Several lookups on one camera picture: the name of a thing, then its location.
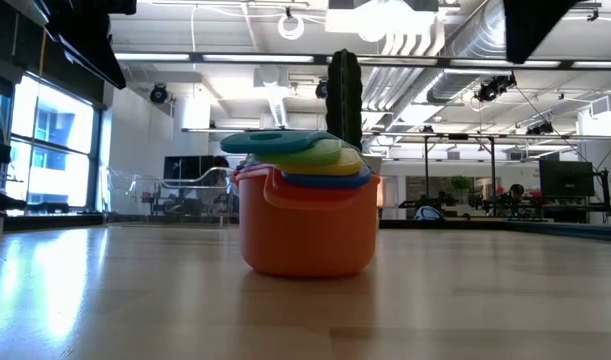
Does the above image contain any teal measuring cup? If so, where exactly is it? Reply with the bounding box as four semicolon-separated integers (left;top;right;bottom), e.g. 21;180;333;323
219;130;339;156

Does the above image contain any purple measuring cup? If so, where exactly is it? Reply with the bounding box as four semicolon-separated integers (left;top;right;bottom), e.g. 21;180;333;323
237;160;274;174

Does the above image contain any yellow measuring cup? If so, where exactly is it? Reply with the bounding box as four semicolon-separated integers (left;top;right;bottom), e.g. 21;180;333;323
277;148;365;177

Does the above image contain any blue measuring cup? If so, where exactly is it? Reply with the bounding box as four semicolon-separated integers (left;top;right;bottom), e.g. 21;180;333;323
282;164;373;190

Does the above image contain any red measuring cup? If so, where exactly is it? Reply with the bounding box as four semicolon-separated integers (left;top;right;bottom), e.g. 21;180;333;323
229;167;366;212

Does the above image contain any orange measuring cup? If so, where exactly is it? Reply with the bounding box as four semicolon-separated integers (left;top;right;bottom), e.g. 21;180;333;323
233;169;382;279

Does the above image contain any clear plastic basket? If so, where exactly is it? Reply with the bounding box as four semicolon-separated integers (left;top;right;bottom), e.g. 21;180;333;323
104;166;239;228

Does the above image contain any round black ceiling speaker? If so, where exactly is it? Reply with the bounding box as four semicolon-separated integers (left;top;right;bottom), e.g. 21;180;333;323
149;83;169;105

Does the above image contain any large window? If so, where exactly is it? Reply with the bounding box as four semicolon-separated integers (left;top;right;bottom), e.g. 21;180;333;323
0;73;104;215

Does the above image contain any long ceiling light strip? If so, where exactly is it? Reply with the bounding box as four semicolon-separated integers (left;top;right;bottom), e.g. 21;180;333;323
113;51;317;65

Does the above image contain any black computer monitor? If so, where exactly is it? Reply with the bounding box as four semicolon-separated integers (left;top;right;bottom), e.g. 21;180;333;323
538;159;596;199

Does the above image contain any person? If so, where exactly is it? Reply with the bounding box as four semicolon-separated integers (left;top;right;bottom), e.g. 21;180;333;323
504;183;529;206

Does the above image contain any green leafy plant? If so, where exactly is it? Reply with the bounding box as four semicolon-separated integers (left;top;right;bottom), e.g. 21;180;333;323
449;174;474;194

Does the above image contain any green cactus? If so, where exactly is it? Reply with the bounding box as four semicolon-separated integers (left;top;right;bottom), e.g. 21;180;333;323
325;48;364;151

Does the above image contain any white and blue ball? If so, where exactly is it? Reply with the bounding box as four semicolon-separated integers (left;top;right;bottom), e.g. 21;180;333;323
414;205;444;222

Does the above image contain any black ceiling camera rig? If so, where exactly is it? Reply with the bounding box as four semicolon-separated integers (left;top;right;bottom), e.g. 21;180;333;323
474;73;518;104

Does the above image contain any silver ventilation duct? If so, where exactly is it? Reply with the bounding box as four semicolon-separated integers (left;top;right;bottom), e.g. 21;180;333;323
424;0;509;106

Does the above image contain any dark wall screen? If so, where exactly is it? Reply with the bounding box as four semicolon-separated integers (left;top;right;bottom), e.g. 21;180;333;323
163;155;217;182

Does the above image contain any black workstation frame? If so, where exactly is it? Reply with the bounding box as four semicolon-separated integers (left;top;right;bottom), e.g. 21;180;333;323
422;131;499;217

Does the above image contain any white hanging ring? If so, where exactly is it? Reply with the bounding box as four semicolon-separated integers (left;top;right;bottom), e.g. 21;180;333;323
277;12;306;42

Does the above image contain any black aluminium table frame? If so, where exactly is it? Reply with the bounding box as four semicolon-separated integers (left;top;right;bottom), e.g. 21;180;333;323
0;212;611;244

